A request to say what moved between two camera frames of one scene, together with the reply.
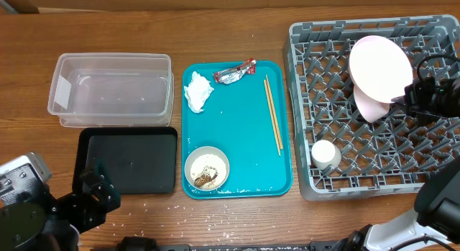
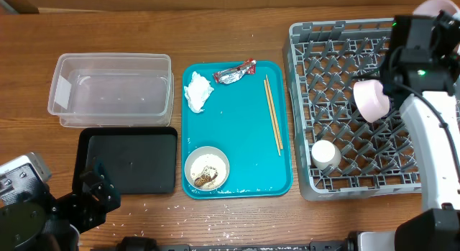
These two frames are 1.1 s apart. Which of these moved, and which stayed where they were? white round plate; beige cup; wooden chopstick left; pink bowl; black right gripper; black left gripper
Moved: black right gripper; white round plate
Stayed: black left gripper; wooden chopstick left; pink bowl; beige cup
